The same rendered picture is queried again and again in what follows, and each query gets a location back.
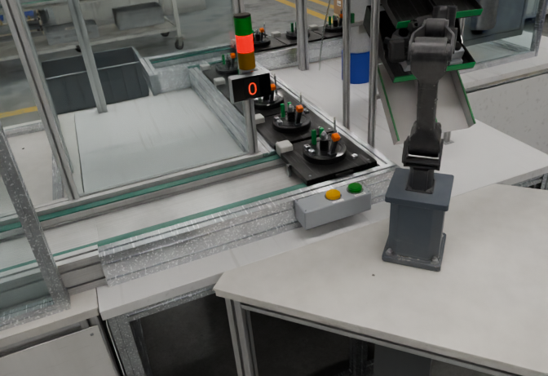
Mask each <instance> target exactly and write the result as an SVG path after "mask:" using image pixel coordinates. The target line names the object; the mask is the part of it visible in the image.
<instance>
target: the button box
mask: <svg viewBox="0 0 548 376"><path fill-rule="evenodd" d="M357 183H358V184H361V185H362V190H361V192H349V191H348V185H349V184H348V185H345V186H342V187H340V188H335V189H337V190H338V191H339V192H340V198H338V199H335V200H331V199H329V198H327V197H326V192H327V191H326V192H321V193H317V194H315V195H312V196H309V197H304V198H301V199H298V200H295V201H294V208H295V218H296V219H297V220H298V221H299V222H300V223H301V224H302V226H303V227H304V228H305V229H306V230H308V229H310V228H314V227H317V226H321V225H323V224H326V223H330V222H333V221H336V220H339V219H343V218H346V217H348V216H351V215H356V214H359V213H361V212H364V211H367V210H371V198H372V193H371V192H370V191H369V190H368V189H367V188H366V187H365V186H364V185H363V184H362V183H360V182H357Z"/></svg>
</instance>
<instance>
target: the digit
mask: <svg viewBox="0 0 548 376"><path fill-rule="evenodd" d="M244 86H245V98H246V99H248V98H252V97H255V96H260V87H259V77H253V78H249V79H245V80H244Z"/></svg>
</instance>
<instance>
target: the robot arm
mask: <svg viewBox="0 0 548 376"><path fill-rule="evenodd" d="M456 13H457V6H455V5H454V6H449V5H440V6H433V13H432V16H431V15H425V16H419V17H418V18H417V19H413V20H411V21H410V22H409V23H408V30H409V34H412V35H411V38H410V41H409V39H408V38H404V39H395V40H390V41H389V60H390V62H391V63H398V62H404V61H405V60H410V71H411V73H412V74H413V75H414V76H415V78H416V79H417V80H418V105H417V121H415V122H414V123H413V126H412V129H411V132H410V135H408V137H407V139H406V140H405V141H404V147H403V153H402V163H403V164H404V166H409V178H408V181H407V184H406V186H405V190H406V191H410V192H421V193H427V194H432V193H433V191H434V187H435V179H433V178H434V170H440V165H441V160H442V153H443V147H444V139H441V134H442V130H441V124H440V122H436V121H435V119H436V108H437V100H438V99H437V97H438V86H439V80H440V79H441V78H442V77H443V76H444V75H445V74H446V70H447V66H449V65H450V62H451V61H452V56H453V54H454V52H455V46H456V41H457V29H458V28H454V27H455V20H456ZM409 154H410V155H415V156H424V157H413V156H409ZM439 154H440V155H439ZM427 157H439V159H434V158H427Z"/></svg>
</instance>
